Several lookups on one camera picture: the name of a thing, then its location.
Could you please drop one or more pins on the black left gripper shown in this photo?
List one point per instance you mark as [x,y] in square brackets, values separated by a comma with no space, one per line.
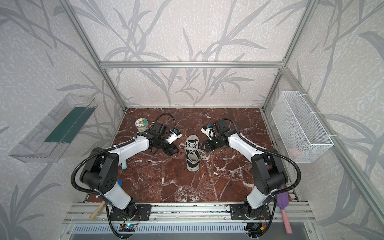
[163,145]

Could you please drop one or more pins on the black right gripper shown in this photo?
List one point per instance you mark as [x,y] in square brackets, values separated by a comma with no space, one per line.
[212,144]

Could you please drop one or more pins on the black white canvas sneaker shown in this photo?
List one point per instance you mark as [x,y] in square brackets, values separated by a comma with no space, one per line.
[193,166]

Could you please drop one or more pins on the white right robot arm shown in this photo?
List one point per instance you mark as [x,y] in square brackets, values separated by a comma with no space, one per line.
[269,172]

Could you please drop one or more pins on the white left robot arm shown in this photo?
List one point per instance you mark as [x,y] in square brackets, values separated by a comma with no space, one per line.
[98,174]

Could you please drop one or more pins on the light blue toy shovel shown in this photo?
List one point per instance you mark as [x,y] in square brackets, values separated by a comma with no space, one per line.
[124,164]

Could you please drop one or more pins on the blue toy spatula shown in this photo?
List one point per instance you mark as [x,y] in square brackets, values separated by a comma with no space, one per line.
[102,204]

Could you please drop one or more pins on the pink object in basket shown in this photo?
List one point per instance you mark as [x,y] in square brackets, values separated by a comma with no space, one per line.
[295,152]

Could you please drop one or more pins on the green circuit board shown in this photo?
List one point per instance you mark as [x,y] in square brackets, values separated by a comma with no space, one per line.
[127,227]

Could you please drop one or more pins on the purple pink toy shovel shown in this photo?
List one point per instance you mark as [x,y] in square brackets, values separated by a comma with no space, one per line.
[282,203]

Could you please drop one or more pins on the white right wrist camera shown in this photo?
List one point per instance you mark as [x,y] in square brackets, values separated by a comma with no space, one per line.
[208,130]

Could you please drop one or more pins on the aluminium horizontal frame bar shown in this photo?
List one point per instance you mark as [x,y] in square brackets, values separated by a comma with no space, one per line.
[242,65]

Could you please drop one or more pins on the white wire mesh basket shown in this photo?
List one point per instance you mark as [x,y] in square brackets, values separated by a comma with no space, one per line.
[299,126]

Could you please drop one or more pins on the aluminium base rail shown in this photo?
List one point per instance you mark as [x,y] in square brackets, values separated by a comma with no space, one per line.
[216,212]

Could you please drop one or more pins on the clear plastic wall tray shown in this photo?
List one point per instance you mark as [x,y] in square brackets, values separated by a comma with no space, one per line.
[47,142]

